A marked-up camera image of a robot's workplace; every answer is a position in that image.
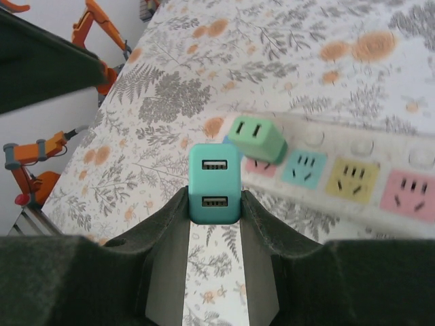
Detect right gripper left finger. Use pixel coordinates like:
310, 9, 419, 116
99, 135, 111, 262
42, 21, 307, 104
0, 185, 192, 326

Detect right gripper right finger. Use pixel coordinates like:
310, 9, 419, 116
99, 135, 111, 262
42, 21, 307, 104
241, 189, 435, 326

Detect white power strip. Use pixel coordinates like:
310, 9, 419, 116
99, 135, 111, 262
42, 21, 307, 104
217, 110, 435, 239

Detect teal USB plug adapter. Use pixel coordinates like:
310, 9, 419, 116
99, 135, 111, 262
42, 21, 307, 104
188, 143, 243, 225

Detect green plug adapter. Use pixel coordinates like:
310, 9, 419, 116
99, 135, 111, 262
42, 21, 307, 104
226, 115, 290, 166

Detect floral patterned table cloth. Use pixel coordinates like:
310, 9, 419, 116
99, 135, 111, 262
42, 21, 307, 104
42, 0, 435, 326

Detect aluminium side rail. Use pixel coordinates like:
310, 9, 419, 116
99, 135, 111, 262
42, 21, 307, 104
5, 202, 66, 238

